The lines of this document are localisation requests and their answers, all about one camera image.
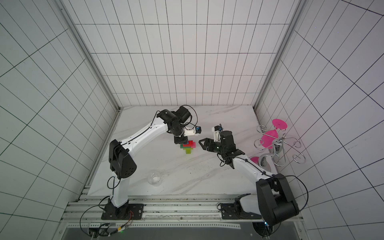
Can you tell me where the red lego brick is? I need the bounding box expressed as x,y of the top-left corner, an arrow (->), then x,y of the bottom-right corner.
182,141 -> 196,148

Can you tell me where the lime lego brick front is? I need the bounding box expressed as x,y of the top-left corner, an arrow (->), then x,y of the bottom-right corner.
185,149 -> 193,155

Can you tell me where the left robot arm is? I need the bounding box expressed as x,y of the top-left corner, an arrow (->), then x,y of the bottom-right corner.
108,105 -> 202,209

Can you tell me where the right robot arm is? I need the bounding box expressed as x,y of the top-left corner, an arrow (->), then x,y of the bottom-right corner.
199,131 -> 301,226

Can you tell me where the pink wine glass lower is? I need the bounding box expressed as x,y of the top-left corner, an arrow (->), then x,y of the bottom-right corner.
260,130 -> 279,149

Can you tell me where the pink wine glass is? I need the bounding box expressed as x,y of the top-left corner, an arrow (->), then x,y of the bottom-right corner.
260,130 -> 279,149
272,119 -> 288,131

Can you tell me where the clear glass cup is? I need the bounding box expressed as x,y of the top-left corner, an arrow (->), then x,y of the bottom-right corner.
147,170 -> 163,187

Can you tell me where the chrome glass holder stand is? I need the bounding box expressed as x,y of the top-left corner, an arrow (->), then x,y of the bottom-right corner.
254,125 -> 307,169

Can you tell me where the pink wine glass upper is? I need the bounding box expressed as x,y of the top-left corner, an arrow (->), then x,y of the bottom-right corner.
272,119 -> 288,131

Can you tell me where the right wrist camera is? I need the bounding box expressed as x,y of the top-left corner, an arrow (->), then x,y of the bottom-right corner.
212,125 -> 223,142

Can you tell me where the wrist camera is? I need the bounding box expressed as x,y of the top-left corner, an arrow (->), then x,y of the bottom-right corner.
184,126 -> 202,137
212,125 -> 223,142

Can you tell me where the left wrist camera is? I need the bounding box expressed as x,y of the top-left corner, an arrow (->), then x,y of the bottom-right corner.
184,126 -> 202,137

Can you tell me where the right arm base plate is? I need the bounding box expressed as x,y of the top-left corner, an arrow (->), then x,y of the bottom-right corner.
218,203 -> 262,220

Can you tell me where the aluminium mounting rail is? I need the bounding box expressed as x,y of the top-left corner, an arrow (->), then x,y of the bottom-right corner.
61,196 -> 304,230

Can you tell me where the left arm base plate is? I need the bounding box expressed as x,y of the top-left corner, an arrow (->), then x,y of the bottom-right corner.
101,203 -> 144,221

